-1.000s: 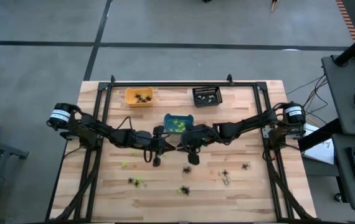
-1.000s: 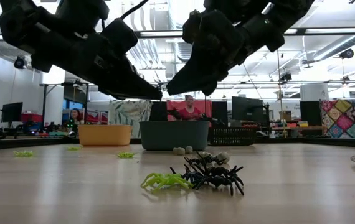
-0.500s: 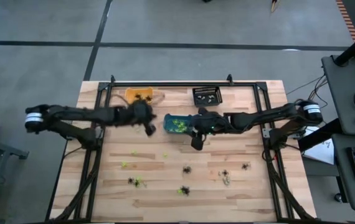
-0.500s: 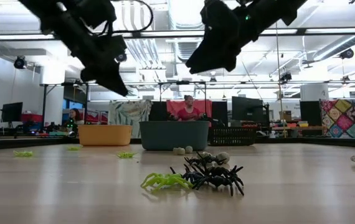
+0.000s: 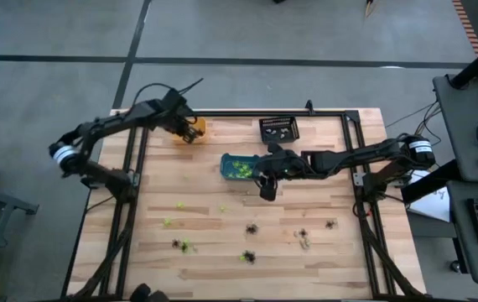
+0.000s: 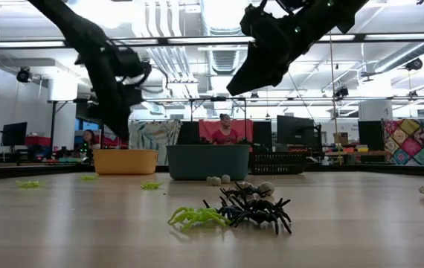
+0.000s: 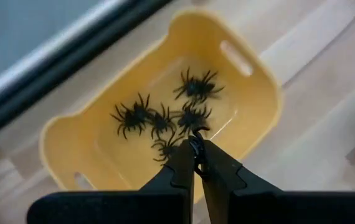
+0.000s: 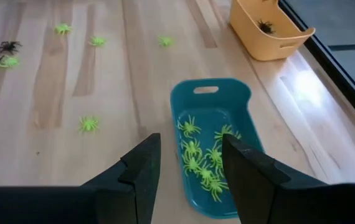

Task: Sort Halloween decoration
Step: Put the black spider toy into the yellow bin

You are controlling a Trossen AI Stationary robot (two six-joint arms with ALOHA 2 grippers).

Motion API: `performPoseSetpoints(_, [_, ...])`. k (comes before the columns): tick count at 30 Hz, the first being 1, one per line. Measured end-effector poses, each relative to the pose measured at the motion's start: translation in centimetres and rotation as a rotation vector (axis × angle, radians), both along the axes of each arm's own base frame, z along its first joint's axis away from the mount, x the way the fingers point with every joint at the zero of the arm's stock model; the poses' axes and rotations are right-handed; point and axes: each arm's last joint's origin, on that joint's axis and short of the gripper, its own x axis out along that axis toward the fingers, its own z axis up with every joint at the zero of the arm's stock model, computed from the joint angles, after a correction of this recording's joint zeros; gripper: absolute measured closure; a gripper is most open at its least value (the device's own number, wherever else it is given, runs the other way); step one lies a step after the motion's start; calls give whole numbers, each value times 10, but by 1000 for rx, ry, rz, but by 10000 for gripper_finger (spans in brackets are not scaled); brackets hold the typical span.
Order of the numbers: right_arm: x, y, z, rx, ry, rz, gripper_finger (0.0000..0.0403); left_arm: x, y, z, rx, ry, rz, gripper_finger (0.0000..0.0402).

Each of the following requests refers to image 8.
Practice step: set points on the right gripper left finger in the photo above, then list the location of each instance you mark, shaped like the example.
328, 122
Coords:
140, 174

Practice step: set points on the orange plastic bin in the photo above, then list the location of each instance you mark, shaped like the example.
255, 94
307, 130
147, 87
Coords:
258, 43

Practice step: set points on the green plastic toy spider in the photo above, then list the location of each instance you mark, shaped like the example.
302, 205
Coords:
214, 156
192, 148
227, 132
97, 41
189, 127
9, 61
191, 164
206, 175
88, 124
215, 186
165, 41
63, 28

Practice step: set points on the black aluminium table frame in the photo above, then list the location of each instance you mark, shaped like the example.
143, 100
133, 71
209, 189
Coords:
336, 70

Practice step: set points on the teal plastic bin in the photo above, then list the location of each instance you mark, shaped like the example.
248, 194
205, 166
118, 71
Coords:
211, 105

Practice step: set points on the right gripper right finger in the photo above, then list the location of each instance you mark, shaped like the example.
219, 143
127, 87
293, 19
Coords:
252, 186

